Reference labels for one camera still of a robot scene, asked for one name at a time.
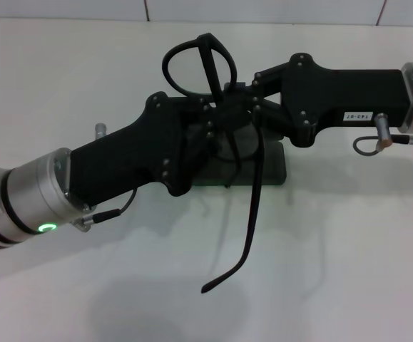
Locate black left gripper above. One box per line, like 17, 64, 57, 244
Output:
65, 91, 229, 198

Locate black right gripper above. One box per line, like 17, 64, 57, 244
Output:
223, 53, 413, 148

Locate green glasses case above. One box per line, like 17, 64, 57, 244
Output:
188, 139, 287, 189

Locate black thin-frame glasses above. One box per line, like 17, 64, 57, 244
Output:
162, 32, 265, 295

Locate silver right wrist plug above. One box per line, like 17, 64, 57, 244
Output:
374, 113, 393, 148

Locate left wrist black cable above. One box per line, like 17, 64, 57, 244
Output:
69, 185, 140, 235

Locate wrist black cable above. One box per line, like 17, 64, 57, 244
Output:
352, 133, 413, 157
69, 185, 140, 235

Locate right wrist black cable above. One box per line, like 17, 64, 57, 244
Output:
352, 133, 413, 157

